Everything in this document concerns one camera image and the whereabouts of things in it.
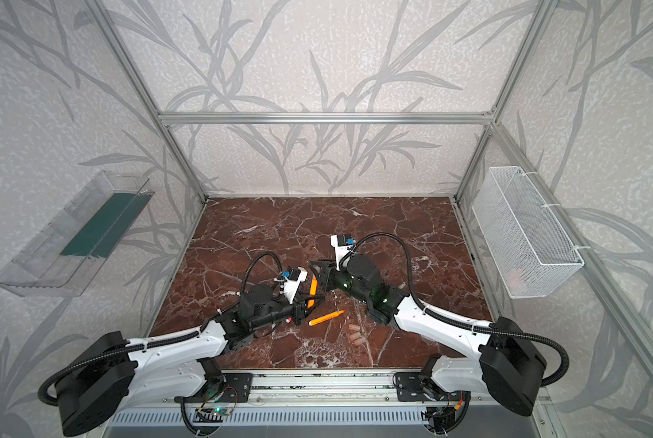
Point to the orange highlighter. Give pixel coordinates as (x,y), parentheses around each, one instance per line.
(313,292)
(325,318)

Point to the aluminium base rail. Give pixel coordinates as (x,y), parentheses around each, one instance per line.
(280,388)

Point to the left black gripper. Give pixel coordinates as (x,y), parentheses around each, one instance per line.
(302,298)

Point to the aluminium frame crossbar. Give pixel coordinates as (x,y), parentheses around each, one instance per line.
(434,118)

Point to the small green circuit board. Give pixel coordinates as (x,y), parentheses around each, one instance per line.
(213,415)

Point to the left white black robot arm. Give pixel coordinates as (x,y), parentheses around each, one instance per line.
(115,373)

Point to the clear plastic wall tray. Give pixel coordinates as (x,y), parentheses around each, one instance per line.
(63,258)

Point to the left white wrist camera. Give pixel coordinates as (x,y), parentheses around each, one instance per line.
(289,282)

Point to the translucent pen cap lowest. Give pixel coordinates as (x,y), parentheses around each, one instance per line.
(357,339)

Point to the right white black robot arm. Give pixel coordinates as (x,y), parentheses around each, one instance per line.
(494,357)

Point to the white wire mesh basket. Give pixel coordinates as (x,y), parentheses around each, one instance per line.
(533,253)

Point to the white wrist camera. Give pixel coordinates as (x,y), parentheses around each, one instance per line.
(289,282)
(342,245)

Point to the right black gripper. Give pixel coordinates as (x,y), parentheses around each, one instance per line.
(331,276)

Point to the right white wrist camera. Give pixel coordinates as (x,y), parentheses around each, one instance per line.
(342,245)

